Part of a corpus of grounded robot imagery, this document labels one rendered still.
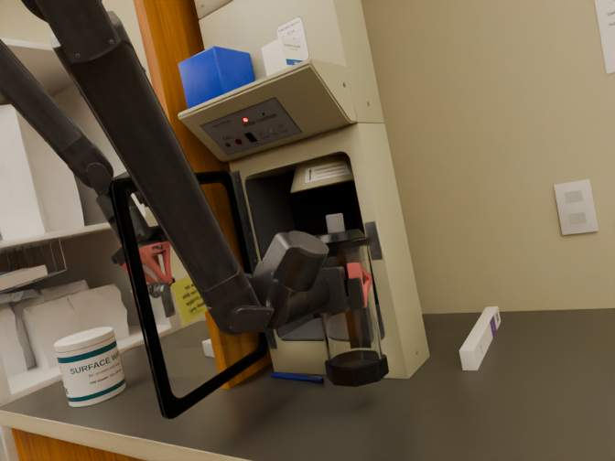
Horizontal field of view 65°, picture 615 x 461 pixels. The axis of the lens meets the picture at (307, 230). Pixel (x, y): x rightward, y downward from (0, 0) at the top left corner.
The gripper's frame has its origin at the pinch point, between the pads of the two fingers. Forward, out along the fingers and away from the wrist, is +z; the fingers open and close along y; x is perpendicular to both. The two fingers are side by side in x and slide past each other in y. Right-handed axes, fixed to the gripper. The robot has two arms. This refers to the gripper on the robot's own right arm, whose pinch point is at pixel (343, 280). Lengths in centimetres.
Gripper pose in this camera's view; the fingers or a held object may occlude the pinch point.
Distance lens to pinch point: 80.0
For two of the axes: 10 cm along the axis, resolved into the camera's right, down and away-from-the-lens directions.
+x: 1.6, 9.9, 0.1
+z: 5.5, -0.9, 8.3
